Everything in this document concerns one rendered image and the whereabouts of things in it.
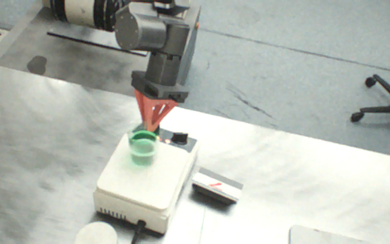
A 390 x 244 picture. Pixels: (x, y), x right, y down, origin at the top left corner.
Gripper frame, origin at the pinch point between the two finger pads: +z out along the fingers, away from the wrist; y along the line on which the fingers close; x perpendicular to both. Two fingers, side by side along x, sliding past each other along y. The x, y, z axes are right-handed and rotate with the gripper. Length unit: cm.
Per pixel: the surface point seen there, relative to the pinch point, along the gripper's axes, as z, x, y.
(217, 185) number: 5.8, 8.0, 13.4
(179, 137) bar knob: 0.3, 3.8, 4.6
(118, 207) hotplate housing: 9.0, -9.9, 10.3
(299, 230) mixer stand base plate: 8.1, 17.2, 26.7
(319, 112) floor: 18, 134, -43
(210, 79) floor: 18, 97, -88
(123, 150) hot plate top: 2.0, -7.4, 4.6
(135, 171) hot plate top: 3.6, -7.3, 9.0
